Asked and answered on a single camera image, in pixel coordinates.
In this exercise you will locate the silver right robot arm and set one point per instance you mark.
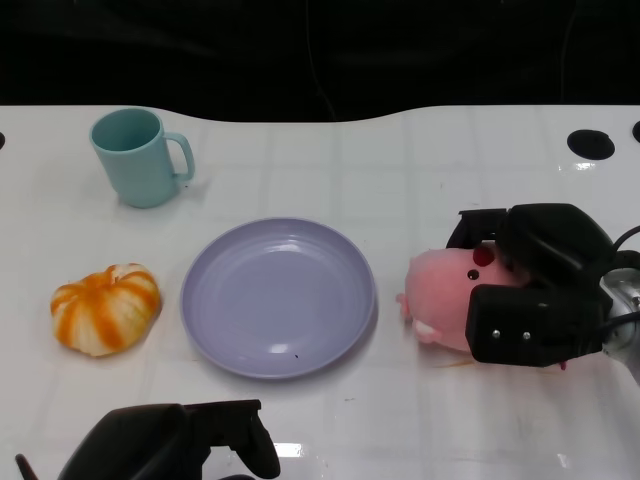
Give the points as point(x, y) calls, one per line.
point(625, 292)

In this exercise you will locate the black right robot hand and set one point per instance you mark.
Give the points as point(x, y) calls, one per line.
point(545, 240)

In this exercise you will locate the black backdrop cloth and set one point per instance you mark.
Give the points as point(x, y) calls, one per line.
point(300, 50)

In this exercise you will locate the purple plastic plate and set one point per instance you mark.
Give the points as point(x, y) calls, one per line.
point(277, 295)

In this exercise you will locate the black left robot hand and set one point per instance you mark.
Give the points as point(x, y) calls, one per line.
point(145, 440)

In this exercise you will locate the pink plush doll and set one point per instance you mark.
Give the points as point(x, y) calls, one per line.
point(440, 290)

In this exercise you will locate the orange white striped pumpkin toy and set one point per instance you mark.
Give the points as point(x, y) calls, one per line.
point(105, 310)

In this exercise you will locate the teal plastic mug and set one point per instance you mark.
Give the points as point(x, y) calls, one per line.
point(135, 165)

